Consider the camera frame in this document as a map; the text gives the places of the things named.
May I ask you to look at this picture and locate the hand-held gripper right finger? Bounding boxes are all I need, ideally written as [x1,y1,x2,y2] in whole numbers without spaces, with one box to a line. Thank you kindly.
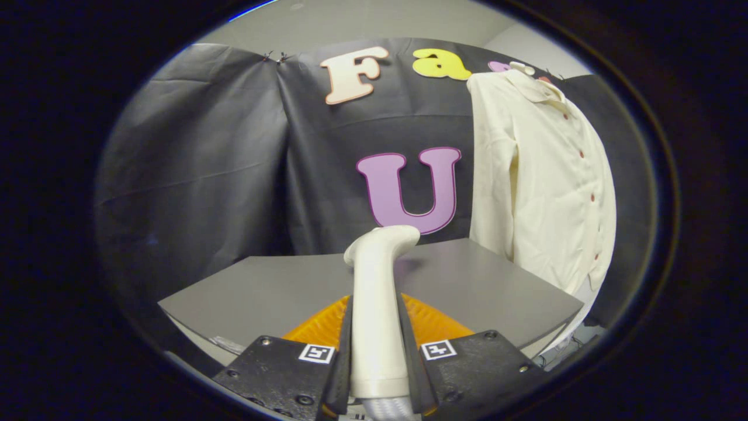
[397,292,550,419]

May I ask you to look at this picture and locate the white garment ironing form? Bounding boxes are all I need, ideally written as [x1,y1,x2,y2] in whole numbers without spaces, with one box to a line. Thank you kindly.
[549,272,605,351]

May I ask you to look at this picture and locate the cream button-up shirt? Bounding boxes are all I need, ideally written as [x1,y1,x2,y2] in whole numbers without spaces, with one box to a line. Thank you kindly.
[466,69,617,296]

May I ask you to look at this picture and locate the grey cabinet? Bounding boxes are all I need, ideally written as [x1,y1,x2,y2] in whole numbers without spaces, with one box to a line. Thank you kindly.
[158,237,585,375]

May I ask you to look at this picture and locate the thin tangled cables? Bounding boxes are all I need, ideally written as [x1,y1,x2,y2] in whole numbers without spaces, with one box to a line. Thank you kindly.
[538,334,602,370]

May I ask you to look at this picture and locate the black backdrop cloth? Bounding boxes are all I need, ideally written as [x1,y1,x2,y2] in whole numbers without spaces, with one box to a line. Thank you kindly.
[93,38,658,328]

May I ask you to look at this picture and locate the cream garment steamer head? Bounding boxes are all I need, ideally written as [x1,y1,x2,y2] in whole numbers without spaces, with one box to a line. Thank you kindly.
[344,225,421,399]

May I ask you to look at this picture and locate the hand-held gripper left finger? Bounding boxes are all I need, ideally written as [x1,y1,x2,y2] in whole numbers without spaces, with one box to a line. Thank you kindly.
[212,295,354,421]

